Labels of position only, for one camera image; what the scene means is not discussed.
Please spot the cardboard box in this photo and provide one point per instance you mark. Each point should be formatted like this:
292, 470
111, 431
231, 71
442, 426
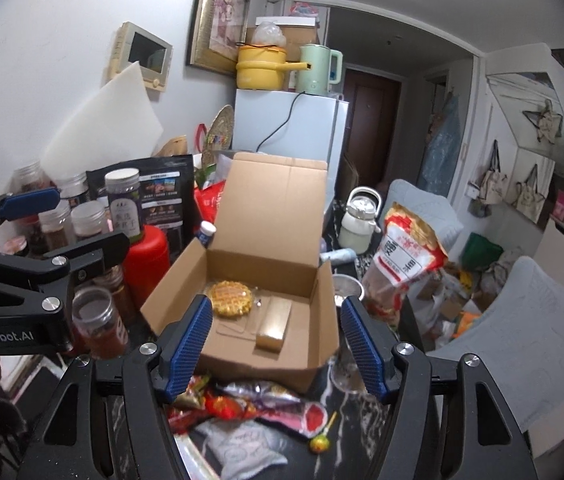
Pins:
272, 210

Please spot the round waffle cookie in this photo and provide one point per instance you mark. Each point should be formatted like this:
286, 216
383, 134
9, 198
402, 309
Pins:
232, 299

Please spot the cream wall intercom panel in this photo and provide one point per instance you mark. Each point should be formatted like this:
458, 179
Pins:
147, 50

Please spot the clear jar with red label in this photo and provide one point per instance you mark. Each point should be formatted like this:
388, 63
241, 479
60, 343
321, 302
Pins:
32, 177

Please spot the clear glass mug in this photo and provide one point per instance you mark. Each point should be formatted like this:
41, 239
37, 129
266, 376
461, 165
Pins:
347, 375

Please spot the clear plastic bag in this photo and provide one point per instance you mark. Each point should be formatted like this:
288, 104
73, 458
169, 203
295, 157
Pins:
269, 34

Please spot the yellow pot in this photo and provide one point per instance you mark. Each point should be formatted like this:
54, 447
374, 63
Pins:
257, 72

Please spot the black stand-up pouch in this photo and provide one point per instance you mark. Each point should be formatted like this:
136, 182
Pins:
162, 195

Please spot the silver purple snack packet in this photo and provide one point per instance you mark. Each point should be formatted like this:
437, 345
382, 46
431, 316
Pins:
257, 391

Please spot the clear jar dark contents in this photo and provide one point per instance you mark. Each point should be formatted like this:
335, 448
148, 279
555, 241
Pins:
89, 222

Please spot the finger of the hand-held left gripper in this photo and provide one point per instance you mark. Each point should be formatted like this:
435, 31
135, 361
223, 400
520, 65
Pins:
32, 201
97, 252

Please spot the cream water bottle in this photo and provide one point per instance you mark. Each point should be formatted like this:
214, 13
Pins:
356, 230

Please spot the white red rose packet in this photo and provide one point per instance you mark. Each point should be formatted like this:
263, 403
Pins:
307, 417

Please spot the canvas tote bag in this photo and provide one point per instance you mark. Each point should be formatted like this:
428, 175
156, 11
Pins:
531, 197
492, 182

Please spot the light green electric kettle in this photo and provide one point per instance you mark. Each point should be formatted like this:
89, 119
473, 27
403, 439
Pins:
314, 72

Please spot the clear jar brown contents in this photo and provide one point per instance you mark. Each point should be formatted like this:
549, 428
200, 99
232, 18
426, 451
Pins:
57, 227

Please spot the white foam board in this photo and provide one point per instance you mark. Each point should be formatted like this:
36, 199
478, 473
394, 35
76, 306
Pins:
112, 120

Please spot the yellow lollipop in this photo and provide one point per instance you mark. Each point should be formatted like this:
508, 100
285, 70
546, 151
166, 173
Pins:
320, 444

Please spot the framed picture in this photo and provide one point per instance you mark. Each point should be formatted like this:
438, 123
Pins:
219, 5

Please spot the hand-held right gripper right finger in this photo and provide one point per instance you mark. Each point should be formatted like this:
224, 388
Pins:
361, 350

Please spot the green bag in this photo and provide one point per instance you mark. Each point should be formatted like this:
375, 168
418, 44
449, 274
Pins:
481, 252

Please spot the dark brown door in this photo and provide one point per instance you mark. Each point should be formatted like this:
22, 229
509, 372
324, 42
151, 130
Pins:
371, 125

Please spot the pink-lid bottle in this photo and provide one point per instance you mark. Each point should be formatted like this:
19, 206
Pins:
14, 247

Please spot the round woven tray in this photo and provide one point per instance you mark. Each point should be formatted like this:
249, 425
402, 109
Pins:
219, 135

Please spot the clear jar grey lid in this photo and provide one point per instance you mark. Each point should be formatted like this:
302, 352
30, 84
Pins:
74, 187

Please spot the brown paper bag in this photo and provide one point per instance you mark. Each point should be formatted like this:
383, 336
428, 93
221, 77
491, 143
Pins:
172, 147

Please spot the red clear nut bag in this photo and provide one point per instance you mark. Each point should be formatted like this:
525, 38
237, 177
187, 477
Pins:
401, 255

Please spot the tan wrapped cake bar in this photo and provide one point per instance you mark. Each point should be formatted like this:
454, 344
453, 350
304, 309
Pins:
274, 322

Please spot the white fridge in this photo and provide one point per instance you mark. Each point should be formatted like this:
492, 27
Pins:
272, 120

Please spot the white grey snack packet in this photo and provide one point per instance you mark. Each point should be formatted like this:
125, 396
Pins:
242, 447

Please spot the red plastic container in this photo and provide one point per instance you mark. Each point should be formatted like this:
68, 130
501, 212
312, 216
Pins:
147, 260

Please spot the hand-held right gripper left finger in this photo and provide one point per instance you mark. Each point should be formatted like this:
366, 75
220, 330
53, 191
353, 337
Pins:
189, 345

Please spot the red plastic bag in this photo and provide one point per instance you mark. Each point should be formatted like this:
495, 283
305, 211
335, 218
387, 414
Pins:
209, 210

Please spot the blue plastic garment cover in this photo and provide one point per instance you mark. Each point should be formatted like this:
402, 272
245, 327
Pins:
441, 145

